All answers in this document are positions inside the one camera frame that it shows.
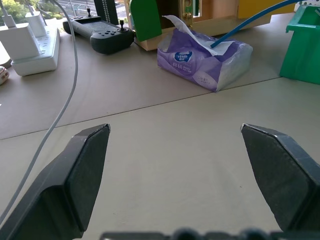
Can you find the white and red small object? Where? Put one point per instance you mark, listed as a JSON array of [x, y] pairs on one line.
[[3, 75]]

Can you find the purple tissue pack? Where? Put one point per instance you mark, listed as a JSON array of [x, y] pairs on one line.
[[200, 65]]

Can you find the small white power adapter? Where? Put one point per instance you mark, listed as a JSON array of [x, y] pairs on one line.
[[37, 23]]

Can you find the white power strip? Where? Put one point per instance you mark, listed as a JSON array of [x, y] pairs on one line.
[[37, 53]]

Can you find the large white power adapter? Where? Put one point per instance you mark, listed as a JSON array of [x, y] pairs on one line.
[[18, 42]]

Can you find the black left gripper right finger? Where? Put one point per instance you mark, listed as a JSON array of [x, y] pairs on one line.
[[280, 175]]

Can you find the green plastic bin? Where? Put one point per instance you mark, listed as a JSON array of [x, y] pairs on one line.
[[303, 47]]

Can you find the wooden toy house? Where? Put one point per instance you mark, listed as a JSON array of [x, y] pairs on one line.
[[195, 17]]

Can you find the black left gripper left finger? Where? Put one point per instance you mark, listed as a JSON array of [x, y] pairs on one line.
[[62, 185]]

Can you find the black handheld remote controller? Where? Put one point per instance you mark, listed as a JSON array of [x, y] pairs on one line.
[[105, 35]]

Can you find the black studded post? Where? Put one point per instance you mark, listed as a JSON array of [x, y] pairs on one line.
[[106, 10]]

